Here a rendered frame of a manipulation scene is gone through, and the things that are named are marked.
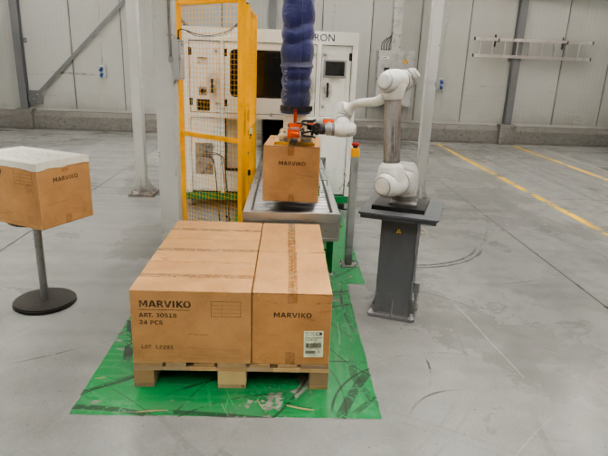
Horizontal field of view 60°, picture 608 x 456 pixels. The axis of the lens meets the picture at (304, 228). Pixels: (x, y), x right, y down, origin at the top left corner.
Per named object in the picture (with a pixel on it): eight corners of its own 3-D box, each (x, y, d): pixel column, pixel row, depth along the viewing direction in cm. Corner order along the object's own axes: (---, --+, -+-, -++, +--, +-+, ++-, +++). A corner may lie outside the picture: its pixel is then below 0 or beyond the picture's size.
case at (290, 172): (269, 184, 438) (270, 135, 427) (318, 185, 438) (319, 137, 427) (262, 200, 381) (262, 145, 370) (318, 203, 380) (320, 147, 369)
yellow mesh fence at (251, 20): (249, 207, 620) (250, 14, 558) (257, 207, 620) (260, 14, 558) (240, 238, 508) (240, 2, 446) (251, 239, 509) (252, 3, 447)
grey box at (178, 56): (178, 79, 430) (177, 40, 421) (185, 79, 430) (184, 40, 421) (174, 80, 411) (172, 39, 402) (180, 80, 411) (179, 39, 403)
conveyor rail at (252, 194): (260, 174, 605) (260, 157, 599) (263, 174, 605) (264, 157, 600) (242, 237, 385) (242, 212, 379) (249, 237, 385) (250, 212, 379)
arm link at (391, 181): (409, 195, 333) (392, 201, 316) (386, 193, 343) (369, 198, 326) (413, 68, 315) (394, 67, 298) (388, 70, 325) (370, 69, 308)
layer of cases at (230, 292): (179, 272, 384) (177, 220, 372) (317, 276, 387) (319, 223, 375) (133, 362, 269) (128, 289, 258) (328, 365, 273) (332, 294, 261)
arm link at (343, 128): (333, 140, 363) (332, 126, 371) (356, 141, 364) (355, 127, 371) (335, 129, 354) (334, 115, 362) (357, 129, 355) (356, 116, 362)
